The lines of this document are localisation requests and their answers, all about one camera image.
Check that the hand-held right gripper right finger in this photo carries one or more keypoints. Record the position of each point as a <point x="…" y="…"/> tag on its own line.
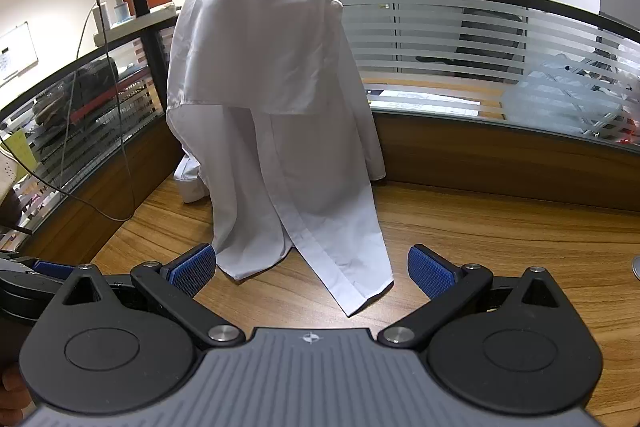
<point x="430" y="272"/>

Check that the whiteboard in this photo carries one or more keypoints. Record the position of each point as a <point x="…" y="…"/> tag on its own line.
<point x="17" y="52"/>

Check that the white shirt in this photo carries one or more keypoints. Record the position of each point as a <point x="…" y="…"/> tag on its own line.
<point x="300" y="207"/>
<point x="260" y="32"/>

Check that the light blue plastic bag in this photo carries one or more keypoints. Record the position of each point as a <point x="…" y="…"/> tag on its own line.
<point x="560" y="102"/>

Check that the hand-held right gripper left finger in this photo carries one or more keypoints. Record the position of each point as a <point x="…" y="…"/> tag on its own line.
<point x="192" y="272"/>

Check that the black rectangular device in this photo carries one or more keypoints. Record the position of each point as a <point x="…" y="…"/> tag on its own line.
<point x="140" y="2"/>

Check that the black office chair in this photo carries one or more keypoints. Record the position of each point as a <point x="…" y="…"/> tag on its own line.
<point x="480" y="32"/>

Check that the yellow sticky note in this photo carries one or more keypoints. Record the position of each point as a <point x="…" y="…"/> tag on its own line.
<point x="20" y="154"/>

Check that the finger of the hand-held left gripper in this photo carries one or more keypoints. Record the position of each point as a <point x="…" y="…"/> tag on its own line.
<point x="52" y="269"/>

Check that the person's left hand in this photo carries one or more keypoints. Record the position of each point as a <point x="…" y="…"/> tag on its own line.
<point x="15" y="389"/>

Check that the frosted striped glass partition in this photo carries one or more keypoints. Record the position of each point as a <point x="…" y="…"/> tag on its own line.
<point x="425" y="32"/>
<point x="135" y="72"/>

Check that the white plastic container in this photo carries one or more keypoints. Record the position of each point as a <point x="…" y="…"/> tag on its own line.
<point x="117" y="9"/>

